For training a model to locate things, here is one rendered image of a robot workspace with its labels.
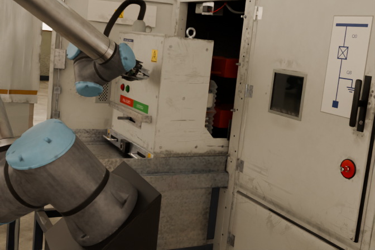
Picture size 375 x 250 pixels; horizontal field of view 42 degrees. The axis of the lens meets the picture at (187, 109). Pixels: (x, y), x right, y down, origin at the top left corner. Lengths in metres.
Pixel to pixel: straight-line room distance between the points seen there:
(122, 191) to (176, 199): 0.85
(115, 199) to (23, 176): 0.21
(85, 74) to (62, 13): 0.28
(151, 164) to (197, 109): 0.30
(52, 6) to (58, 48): 1.17
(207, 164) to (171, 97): 0.32
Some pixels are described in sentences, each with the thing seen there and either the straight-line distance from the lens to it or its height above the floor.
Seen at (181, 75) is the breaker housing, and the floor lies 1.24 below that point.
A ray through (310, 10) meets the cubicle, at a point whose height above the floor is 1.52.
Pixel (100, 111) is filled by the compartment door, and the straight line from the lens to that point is 2.64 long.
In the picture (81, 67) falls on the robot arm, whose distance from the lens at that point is 1.71.
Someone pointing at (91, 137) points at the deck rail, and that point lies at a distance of 2.40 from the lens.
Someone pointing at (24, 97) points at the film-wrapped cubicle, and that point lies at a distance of 5.43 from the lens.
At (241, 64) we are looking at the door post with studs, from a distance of 2.01.
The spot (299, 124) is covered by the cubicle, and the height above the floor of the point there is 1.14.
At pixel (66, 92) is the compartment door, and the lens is 2.65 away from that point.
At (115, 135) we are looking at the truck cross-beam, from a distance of 2.30.
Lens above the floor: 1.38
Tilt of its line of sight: 8 degrees down
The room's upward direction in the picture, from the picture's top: 6 degrees clockwise
